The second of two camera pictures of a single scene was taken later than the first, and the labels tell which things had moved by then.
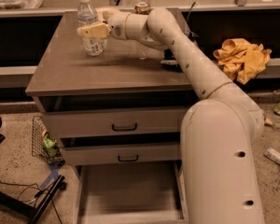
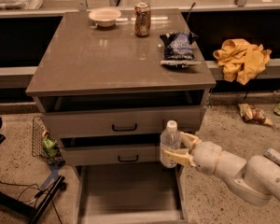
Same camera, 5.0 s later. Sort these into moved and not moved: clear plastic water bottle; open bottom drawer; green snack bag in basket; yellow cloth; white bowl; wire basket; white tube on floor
Moved: clear plastic water bottle
Not moved: white tube on floor; yellow cloth; wire basket; white bowl; open bottom drawer; green snack bag in basket
